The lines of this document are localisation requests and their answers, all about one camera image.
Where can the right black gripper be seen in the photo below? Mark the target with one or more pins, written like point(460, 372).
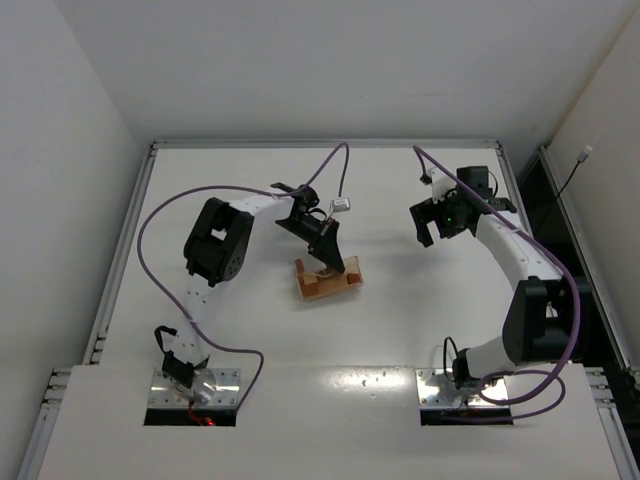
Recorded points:
point(430, 214)

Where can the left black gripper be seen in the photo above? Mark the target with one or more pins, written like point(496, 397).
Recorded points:
point(323, 238)

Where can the clear plastic block box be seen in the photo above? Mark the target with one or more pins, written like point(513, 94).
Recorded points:
point(314, 285)

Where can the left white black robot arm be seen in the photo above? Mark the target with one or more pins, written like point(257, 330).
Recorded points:
point(216, 247)

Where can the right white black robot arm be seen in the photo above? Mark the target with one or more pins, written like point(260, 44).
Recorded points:
point(542, 324)

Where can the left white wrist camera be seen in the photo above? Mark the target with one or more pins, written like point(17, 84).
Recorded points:
point(340, 205)

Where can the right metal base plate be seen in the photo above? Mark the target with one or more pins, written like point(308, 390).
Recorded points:
point(437, 394)

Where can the metal base plate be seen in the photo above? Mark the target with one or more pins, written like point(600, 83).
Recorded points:
point(212, 389)
point(437, 394)

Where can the black wall cable white plug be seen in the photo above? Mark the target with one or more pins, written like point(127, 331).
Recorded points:
point(580, 159)

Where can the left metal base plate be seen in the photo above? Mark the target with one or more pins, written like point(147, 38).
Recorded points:
point(212, 389)

